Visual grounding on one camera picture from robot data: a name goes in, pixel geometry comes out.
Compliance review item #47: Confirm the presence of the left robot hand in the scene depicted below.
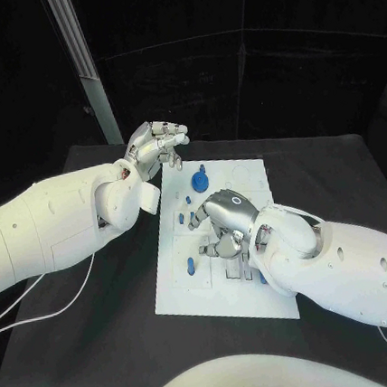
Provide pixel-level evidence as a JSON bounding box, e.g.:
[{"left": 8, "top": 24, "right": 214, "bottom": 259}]
[{"left": 119, "top": 116, "right": 195, "bottom": 185}]

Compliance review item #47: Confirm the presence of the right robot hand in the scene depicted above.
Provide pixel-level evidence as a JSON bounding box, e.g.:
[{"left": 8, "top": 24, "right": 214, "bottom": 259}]
[{"left": 184, "top": 184, "right": 267, "bottom": 266}]

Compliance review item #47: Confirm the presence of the white task board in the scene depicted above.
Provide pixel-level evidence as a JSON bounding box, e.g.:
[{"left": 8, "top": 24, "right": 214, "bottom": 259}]
[{"left": 137, "top": 148, "right": 302, "bottom": 337}]

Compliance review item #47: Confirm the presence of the blue gear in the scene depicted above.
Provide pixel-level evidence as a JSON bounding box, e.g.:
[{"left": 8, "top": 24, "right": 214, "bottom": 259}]
[{"left": 190, "top": 170, "right": 212, "bottom": 194}]

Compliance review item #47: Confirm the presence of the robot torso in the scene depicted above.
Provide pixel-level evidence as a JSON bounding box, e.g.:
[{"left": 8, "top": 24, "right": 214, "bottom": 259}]
[{"left": 126, "top": 337, "right": 387, "bottom": 387}]

